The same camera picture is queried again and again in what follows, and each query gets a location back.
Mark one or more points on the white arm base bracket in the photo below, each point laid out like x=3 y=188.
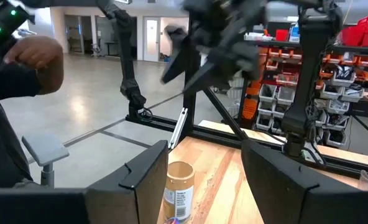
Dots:
x=310 y=152

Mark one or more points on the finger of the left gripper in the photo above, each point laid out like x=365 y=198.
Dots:
x=177 y=53
x=212 y=76

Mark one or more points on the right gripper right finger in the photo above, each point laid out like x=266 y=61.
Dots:
x=289 y=202

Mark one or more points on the silver aluminium strip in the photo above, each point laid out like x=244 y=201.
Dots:
x=177 y=127

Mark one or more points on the person's hand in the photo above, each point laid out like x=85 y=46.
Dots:
x=34 y=59

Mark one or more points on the person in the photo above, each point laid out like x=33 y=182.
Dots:
x=3 y=124

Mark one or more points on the tan lid seasoning jar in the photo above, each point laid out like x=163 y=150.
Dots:
x=179 y=186

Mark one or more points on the purple head iridescent spoon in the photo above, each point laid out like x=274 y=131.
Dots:
x=171 y=221

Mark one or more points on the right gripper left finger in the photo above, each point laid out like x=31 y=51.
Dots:
x=134 y=202

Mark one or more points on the white door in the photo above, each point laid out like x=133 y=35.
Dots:
x=152 y=40

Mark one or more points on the red plastic crate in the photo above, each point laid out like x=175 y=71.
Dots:
x=364 y=34

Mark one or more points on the grey chair armrest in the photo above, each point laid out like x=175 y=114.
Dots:
x=44 y=149

